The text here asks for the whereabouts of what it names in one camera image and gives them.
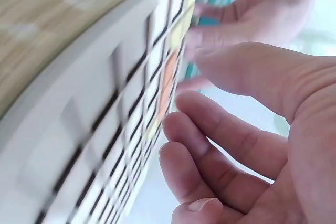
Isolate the person's right hand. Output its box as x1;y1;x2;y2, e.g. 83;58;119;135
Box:
159;41;336;224

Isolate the person's left hand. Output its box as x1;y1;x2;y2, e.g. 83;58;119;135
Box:
175;0;316;94

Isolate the white board with black grid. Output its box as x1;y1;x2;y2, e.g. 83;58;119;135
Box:
0;0;200;224

